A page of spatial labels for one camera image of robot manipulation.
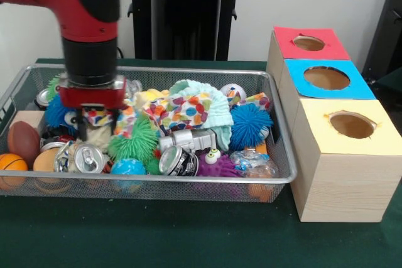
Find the wooden box with three holes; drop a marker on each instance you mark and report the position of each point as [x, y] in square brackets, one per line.
[342, 186]

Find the clear plastic packet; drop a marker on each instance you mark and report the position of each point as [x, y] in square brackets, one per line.
[254, 164]

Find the mint green cloth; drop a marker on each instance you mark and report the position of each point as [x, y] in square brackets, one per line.
[216, 111]

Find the blue spiky rubber ball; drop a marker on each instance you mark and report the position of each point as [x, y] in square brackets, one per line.
[251, 123]

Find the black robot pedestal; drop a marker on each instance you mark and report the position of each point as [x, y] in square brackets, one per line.
[188, 13]

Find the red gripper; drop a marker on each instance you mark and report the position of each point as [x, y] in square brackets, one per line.
[91, 97]

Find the orange mini basketball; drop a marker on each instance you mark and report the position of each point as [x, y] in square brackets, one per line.
[12, 162]

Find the silver plastic toy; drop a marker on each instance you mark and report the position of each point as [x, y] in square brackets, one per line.
[188, 141]

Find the white cloth with colourful dots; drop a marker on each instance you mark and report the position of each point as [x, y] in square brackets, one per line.
[188, 111]

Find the black upright panel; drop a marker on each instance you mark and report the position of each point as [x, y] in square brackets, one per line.
[386, 29]

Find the purple spiky toy with eyes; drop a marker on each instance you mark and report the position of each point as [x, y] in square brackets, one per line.
[216, 167]

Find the brown mini football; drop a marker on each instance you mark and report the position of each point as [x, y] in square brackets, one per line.
[22, 142]

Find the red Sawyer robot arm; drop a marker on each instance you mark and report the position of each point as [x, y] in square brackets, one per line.
[84, 13]

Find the dark green table cloth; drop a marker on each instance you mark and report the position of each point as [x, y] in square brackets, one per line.
[157, 239]
[392, 87]

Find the green spiky rubber ball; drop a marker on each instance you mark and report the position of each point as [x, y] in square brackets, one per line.
[135, 142]

